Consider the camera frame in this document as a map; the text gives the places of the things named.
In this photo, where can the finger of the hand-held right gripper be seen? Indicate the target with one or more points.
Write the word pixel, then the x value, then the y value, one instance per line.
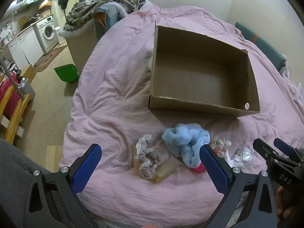
pixel 283 147
pixel 263 148

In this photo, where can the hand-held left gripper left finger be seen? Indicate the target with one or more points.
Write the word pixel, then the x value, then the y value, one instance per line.
pixel 86 168

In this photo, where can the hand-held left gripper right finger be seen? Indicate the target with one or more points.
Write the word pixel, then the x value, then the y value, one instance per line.
pixel 213 168

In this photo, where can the pink makeup sponge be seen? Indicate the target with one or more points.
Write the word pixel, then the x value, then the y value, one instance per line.
pixel 199 168

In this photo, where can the clear plastic pouch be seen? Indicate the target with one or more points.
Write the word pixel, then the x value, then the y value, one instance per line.
pixel 244 156

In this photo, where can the cream ruffled scrunchie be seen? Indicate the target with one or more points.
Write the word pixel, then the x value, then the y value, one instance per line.
pixel 220 144

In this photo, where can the light blue fluffy cloth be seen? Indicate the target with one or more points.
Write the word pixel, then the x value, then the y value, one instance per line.
pixel 182 137

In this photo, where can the beige lace-trimmed scrunchie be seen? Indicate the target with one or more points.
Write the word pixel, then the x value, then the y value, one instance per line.
pixel 146 171
pixel 140 150

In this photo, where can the person's right hand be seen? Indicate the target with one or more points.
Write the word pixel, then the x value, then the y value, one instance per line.
pixel 283 201

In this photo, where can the white crumpled fabric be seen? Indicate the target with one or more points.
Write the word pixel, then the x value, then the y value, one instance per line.
pixel 295 92

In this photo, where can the person's grey trouser leg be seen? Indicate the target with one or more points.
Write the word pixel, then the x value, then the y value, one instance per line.
pixel 21 171

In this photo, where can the pink bed blanket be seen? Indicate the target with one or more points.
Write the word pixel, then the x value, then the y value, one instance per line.
pixel 114 99

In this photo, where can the wooden chair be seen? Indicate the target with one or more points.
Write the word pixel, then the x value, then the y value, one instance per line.
pixel 14 116

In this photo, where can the green dustpan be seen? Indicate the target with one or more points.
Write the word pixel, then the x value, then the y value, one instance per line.
pixel 66 73

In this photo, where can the grey waste bin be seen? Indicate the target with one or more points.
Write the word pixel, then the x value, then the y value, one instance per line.
pixel 28 90

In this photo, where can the teal cushion with orange stripe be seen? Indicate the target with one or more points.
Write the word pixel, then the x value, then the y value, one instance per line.
pixel 258 45

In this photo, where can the pink suitcase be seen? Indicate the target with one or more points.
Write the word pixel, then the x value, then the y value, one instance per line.
pixel 8 92

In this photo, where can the small cardboard floor box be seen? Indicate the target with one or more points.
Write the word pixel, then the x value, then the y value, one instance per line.
pixel 28 73

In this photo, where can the patterned floor rug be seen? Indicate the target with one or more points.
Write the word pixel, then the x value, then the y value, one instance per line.
pixel 51 58

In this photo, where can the white cloth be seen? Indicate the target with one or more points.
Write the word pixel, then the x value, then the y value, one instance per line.
pixel 151 65

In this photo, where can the white kitchen cabinet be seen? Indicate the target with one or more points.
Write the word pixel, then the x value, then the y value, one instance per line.
pixel 23 47

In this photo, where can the white washing machine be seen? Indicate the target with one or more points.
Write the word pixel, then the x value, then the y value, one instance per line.
pixel 46 32

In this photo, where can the knitted striped blanket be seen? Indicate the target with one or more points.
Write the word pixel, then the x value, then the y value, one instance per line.
pixel 95 7

